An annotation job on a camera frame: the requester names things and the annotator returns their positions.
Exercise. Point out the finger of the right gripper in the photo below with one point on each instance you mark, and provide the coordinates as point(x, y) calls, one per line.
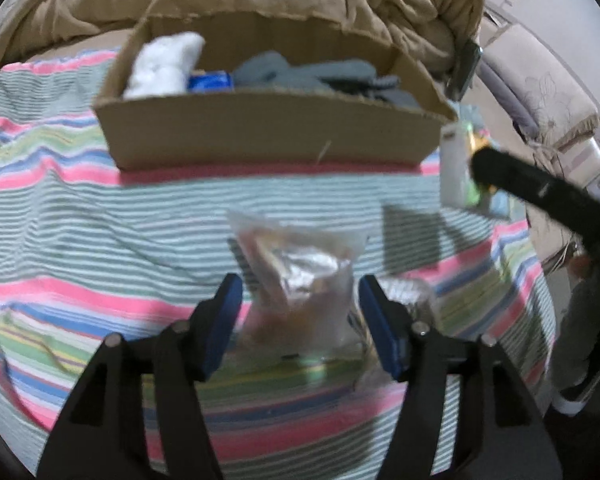
point(560, 200)

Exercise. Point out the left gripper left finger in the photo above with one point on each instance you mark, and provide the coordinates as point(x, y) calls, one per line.
point(100, 432)

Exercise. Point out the grey sock pair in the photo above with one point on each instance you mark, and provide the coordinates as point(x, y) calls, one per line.
point(384, 89)

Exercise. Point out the bear print tissue pack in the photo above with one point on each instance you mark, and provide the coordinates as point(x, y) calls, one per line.
point(458, 187)

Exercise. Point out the blue tissue packet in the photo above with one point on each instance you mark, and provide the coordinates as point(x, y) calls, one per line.
point(210, 82)

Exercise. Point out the clear bag of snacks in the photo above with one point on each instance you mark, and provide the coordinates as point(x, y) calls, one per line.
point(303, 304)

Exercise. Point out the cardboard box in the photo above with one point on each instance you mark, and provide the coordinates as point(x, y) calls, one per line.
point(269, 126)

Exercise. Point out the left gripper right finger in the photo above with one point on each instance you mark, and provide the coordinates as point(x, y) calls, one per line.
point(500, 433)

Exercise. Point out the white sock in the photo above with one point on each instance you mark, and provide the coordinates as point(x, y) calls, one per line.
point(163, 66)

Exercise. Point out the striped colourful towel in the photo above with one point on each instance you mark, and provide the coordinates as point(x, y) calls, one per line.
point(83, 255)

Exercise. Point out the beige cushioned chair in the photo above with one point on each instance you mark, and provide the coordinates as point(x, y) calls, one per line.
point(550, 114)

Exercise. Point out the grey knitted sock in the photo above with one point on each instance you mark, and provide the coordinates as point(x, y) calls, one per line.
point(271, 70)

